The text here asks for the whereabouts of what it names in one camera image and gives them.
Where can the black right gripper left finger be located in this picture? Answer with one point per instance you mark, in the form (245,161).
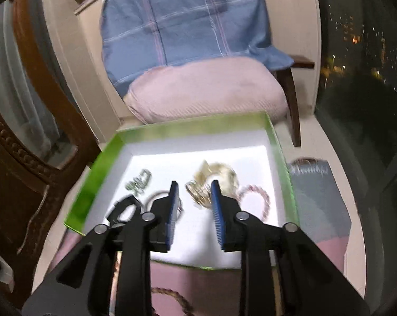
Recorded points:
(153,230)

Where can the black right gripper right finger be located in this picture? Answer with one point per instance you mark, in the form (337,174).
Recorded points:
(235,228)

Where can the silver metal bangle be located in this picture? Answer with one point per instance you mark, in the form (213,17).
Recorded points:
(157,195)

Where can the dark grey wristwatch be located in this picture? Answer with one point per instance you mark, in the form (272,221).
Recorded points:
(123,210)

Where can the white plastic wristwatch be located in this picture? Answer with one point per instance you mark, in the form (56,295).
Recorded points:
(199,188)

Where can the green cardboard box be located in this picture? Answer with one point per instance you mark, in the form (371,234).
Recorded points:
(175,151)

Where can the pink cushion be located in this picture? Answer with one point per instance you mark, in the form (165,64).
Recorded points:
(203,88)

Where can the carved brown wooden chair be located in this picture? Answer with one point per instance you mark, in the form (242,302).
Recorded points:
(45,143)

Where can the blue plaid cloth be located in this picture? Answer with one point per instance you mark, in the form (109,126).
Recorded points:
(138,35)

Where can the wooden armchair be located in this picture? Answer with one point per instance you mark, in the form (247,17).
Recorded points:
(76,41)

